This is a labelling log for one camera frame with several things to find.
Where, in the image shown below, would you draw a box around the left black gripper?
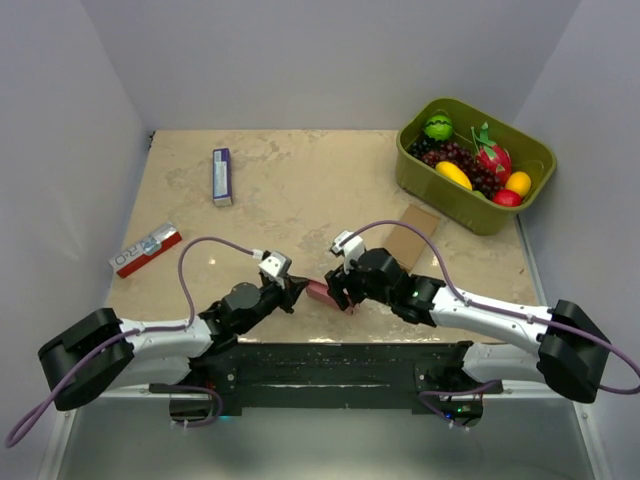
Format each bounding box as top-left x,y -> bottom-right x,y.
237,273 -> 309,335

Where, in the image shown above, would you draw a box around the pink paper box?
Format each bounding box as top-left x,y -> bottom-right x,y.
305,279 -> 340,311

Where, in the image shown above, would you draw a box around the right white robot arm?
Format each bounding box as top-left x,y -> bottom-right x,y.
325,247 -> 609,404

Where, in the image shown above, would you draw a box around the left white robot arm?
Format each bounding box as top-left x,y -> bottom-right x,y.
38,274 -> 309,411

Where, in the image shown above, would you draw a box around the brown cardboard box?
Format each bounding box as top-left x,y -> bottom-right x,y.
382,205 -> 440,272

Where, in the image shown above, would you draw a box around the red white toothpaste box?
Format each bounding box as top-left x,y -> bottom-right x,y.
109,222 -> 182,278

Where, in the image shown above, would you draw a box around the purple toothpaste box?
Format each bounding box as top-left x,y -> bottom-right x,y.
212,148 -> 233,207

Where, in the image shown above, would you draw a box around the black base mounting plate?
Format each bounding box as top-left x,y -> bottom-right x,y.
150,341 -> 483,427

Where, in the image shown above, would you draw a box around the olive green plastic bin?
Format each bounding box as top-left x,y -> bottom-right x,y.
395,98 -> 557,236

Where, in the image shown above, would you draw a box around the yellow toy mango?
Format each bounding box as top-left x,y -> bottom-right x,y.
435,161 -> 473,191

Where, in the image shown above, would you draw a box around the dark purple toy grapes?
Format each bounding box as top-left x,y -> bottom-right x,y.
408,138 -> 502,200

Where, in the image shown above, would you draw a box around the green toy watermelon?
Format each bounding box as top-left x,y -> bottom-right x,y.
423,114 -> 454,141

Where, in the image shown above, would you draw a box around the red toy apple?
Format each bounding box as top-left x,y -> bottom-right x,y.
492,189 -> 522,208

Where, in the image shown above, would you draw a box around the red toy dragon fruit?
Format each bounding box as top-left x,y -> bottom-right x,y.
471,122 -> 512,186

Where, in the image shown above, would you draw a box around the orange toy lemon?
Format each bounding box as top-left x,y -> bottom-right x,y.
504,171 -> 532,198

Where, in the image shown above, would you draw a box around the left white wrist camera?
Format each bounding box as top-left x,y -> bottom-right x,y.
258,250 -> 292,290

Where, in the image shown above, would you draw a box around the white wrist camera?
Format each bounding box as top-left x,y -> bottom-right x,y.
329,230 -> 366,273
258,250 -> 292,290

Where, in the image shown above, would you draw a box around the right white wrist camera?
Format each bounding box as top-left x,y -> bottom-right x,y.
329,230 -> 366,273

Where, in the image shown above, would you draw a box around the aluminium frame rail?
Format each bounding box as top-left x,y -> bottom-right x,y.
62,219 -> 594,416

